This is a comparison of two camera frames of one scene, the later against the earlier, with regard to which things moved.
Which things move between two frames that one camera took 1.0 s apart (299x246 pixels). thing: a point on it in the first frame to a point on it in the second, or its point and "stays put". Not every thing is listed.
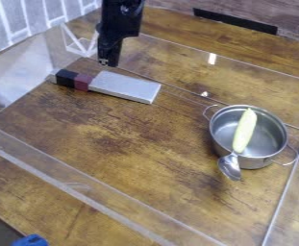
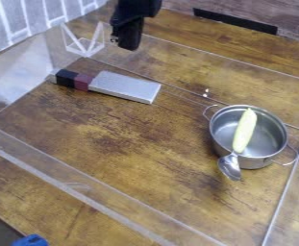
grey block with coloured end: (136, 88) stays put
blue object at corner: (34, 239) stays put
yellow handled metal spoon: (229, 162) stays put
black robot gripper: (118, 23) to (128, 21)
